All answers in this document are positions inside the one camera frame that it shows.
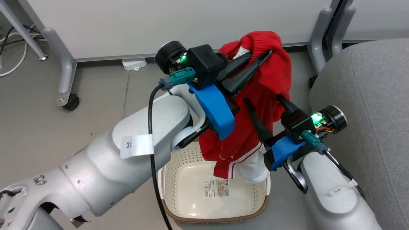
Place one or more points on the black caster wheel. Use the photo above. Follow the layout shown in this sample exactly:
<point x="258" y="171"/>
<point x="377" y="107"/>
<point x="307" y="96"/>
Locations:
<point x="312" y="81"/>

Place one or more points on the blue wrist camera housing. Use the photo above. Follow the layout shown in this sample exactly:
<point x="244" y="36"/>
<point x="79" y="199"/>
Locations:
<point x="282" y="151"/>
<point x="217" y="111"/>

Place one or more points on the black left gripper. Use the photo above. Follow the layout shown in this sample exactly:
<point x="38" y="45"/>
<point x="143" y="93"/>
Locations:
<point x="204" y="62"/>

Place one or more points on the printed label sticker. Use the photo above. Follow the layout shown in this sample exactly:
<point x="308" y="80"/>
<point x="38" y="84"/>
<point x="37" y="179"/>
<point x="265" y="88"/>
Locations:
<point x="216" y="188"/>

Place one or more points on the grey fabric sofa seat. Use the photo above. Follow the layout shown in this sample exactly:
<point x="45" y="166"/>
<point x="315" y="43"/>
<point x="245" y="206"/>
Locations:
<point x="377" y="121"/>

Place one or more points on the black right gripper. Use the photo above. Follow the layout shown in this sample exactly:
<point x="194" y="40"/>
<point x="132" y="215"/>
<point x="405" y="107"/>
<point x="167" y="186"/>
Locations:
<point x="298" y="124"/>

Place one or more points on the blue right wrist camera housing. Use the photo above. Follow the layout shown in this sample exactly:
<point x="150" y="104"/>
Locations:
<point x="282" y="151"/>

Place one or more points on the small white floor box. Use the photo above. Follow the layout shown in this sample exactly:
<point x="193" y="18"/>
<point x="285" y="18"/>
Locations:
<point x="134" y="64"/>

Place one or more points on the cream perforated laundry basket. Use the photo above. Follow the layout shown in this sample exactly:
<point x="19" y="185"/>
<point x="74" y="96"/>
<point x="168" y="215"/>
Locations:
<point x="188" y="182"/>

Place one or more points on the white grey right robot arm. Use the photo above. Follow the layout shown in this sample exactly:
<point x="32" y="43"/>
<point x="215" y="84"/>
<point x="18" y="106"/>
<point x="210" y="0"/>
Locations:
<point x="332" y="210"/>

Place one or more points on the narrow white partition panel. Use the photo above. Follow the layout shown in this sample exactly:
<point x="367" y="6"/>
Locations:
<point x="380" y="19"/>

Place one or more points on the white paper tag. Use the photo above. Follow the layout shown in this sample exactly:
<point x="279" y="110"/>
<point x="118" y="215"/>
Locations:
<point x="342" y="189"/>
<point x="137" y="146"/>

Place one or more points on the blue left wrist camera housing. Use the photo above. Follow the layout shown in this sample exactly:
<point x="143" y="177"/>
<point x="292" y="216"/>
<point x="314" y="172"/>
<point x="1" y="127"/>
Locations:
<point x="217" y="111"/>

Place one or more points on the grey metal table leg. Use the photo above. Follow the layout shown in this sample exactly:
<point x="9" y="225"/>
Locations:
<point x="22" y="30"/>

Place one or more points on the grey partition leg with caster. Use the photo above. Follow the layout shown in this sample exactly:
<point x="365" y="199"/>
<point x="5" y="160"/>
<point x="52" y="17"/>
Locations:
<point x="65" y="67"/>

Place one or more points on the red and white garment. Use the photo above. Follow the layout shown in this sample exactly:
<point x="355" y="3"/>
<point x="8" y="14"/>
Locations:
<point x="274" y="75"/>

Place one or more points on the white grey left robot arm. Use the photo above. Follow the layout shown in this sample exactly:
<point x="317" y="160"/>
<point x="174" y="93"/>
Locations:
<point x="96" y="172"/>

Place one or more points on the wide white partition panel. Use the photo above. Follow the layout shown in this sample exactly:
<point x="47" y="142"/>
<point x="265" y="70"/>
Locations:
<point x="179" y="25"/>

